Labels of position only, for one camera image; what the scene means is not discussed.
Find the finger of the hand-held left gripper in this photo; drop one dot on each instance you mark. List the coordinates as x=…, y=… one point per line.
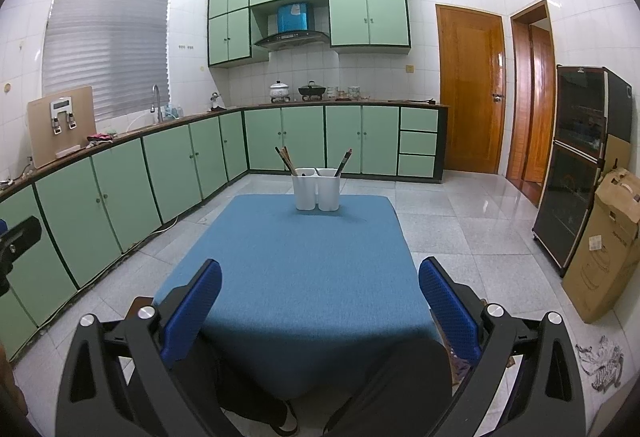
x=22, y=234

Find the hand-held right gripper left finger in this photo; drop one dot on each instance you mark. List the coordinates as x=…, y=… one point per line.
x=192, y=307

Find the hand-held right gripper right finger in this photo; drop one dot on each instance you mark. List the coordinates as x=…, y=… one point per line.
x=450, y=312

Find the white utensil holder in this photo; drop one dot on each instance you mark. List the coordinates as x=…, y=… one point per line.
x=315, y=194

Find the wooden chopstick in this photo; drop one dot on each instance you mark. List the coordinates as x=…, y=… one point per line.
x=286, y=160
x=290, y=161
x=294, y=162
x=282, y=158

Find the black chopstick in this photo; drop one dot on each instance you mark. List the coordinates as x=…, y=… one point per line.
x=345, y=163
x=340, y=165

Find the person's left forearm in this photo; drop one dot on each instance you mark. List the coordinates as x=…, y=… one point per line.
x=10, y=382

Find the person's legs in dark pants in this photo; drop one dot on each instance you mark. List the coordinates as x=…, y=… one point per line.
x=400, y=382

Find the blue table cloth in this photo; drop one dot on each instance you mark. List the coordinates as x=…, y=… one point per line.
x=300, y=277

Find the wooden board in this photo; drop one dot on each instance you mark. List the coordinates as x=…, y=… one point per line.
x=82, y=127

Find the red cloth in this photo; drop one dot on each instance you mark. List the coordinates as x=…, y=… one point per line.
x=100, y=138

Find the patterned rag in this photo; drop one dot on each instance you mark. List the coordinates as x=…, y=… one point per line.
x=600, y=362

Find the cardboard box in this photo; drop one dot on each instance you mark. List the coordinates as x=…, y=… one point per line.
x=605, y=257

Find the black glass-front cabinet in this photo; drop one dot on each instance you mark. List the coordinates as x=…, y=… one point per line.
x=570, y=177

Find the chrome faucet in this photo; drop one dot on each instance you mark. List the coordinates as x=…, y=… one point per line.
x=160, y=109

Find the clear plastic container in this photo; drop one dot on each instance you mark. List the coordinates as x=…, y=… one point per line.
x=173, y=111

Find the green base cabinets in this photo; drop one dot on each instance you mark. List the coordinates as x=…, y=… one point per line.
x=300, y=137

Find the grey window blinds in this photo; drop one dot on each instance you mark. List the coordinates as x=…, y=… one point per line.
x=105, y=47

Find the wooden door ajar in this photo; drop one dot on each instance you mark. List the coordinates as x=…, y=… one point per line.
x=540, y=117

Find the closed wooden door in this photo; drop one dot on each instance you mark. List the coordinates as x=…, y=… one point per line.
x=470, y=92

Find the white cooking pot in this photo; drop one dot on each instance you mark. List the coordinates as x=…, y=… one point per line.
x=280, y=92

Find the black wok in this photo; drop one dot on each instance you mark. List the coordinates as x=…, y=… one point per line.
x=312, y=91

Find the black range hood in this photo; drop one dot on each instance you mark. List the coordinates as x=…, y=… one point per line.
x=292, y=39

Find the blue hood chimney cover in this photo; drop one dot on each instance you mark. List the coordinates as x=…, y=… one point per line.
x=295, y=17

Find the white bracket with clips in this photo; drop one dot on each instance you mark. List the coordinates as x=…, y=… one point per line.
x=62, y=109

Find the green wall cabinets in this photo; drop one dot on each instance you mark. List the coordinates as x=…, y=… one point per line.
x=350, y=22

